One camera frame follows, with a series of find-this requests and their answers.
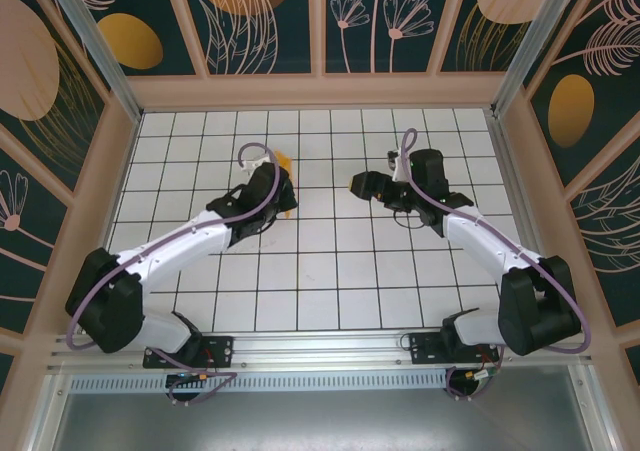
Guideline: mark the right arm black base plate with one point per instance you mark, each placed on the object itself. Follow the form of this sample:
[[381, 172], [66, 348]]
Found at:
[[425, 346]]

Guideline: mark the long aluminium mounting rail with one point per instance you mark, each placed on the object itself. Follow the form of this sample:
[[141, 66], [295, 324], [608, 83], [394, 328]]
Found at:
[[320, 346]]

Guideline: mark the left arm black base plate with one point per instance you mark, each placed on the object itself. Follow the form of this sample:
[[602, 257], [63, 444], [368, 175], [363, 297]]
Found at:
[[220, 351]]

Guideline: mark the aluminium side rail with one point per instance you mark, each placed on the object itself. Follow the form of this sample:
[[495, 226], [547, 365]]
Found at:
[[525, 221]]

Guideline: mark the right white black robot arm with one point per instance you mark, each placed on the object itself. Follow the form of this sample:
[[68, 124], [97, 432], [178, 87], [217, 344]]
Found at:
[[490, 246]]

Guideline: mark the orange cloth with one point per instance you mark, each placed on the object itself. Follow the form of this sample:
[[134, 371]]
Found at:
[[285, 160]]

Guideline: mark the aluminium corner post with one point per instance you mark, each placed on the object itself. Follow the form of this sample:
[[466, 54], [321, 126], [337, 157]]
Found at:
[[530, 46], [100, 56]]

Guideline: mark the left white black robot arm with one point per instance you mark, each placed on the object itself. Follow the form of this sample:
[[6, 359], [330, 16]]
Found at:
[[175, 251]]

